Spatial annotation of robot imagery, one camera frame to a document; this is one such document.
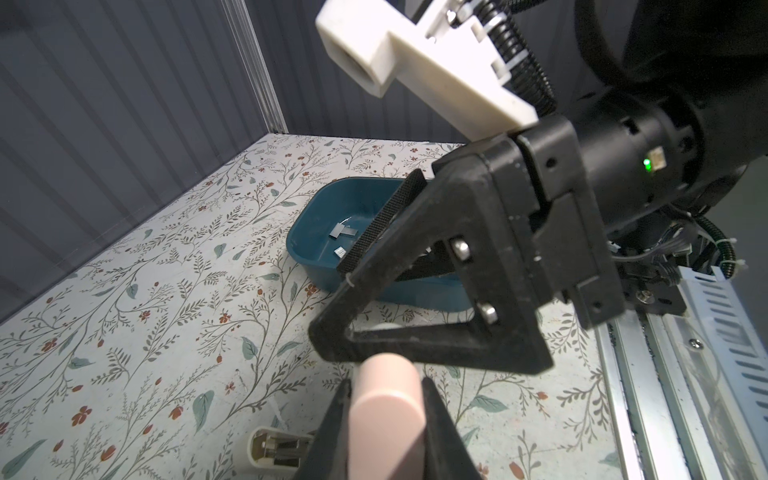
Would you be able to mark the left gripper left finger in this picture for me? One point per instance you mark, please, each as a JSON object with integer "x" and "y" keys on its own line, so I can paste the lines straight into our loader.
{"x": 327, "y": 457}

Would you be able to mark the pink small stapler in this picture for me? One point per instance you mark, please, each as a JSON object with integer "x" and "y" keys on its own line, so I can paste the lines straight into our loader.
{"x": 387, "y": 420}

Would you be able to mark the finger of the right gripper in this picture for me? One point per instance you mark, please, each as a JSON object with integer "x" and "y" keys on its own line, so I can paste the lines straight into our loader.
{"x": 441, "y": 244}
{"x": 413, "y": 184}

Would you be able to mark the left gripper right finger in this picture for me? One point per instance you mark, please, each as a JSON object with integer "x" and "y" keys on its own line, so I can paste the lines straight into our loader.
{"x": 446, "y": 457}

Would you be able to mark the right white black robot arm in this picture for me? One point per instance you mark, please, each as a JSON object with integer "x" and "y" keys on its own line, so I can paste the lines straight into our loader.
{"x": 683, "y": 113}

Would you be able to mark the teal plastic tray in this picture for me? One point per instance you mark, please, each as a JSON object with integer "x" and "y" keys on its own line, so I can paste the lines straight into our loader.
{"x": 335, "y": 218}

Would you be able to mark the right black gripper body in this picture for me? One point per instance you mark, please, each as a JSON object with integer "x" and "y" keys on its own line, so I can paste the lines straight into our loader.
{"x": 539, "y": 176}

